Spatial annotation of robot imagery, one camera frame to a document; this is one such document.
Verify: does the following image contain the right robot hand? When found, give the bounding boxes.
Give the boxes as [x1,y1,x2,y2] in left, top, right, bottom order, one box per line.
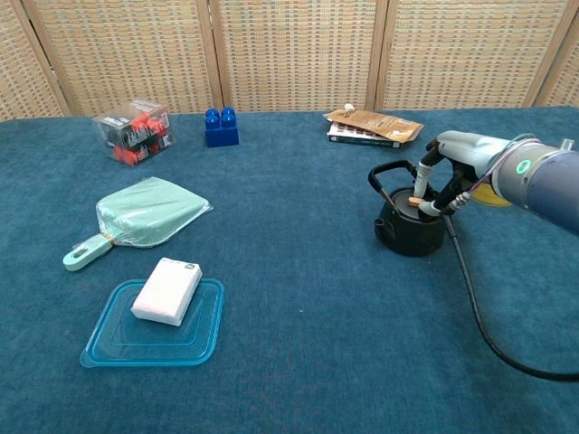
[413,130,515,216]

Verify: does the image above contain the black teapot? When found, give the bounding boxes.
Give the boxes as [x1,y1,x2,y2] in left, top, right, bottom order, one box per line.
[367,160,447,258]

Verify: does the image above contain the clear blue container lid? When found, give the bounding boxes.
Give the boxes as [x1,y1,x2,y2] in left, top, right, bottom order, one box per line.
[80,278,226,369]

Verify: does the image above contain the yellow packing tape roll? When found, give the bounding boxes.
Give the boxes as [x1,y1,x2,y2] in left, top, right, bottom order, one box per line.
[469,182,513,209]

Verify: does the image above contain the brown paper pouch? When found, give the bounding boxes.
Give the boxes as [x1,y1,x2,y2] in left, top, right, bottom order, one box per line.
[322,108,425,144]

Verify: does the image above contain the white and black book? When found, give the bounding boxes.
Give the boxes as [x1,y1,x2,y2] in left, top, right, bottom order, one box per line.
[327,122,413,150]

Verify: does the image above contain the woven bamboo folding screen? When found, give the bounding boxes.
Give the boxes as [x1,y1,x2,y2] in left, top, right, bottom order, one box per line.
[0,0,579,122]

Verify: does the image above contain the blue table cloth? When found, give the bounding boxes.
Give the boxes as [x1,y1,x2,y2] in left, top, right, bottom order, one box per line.
[0,106,579,434]

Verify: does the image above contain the blue plastic building block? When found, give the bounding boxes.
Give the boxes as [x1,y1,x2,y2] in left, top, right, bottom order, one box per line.
[204,106,241,148]

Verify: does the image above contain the mint green dustpan in plastic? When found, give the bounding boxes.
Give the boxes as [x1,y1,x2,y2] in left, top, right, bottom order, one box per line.
[62,175,214,272]

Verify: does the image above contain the white tissue pack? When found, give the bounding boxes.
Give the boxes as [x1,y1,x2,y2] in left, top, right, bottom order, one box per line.
[129,257,203,327]

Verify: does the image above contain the clear box of red-black toys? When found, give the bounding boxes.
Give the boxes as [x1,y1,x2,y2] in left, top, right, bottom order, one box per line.
[92,99,177,168]

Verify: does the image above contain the black cable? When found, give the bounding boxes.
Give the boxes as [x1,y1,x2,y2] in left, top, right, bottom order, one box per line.
[441,212,579,383]

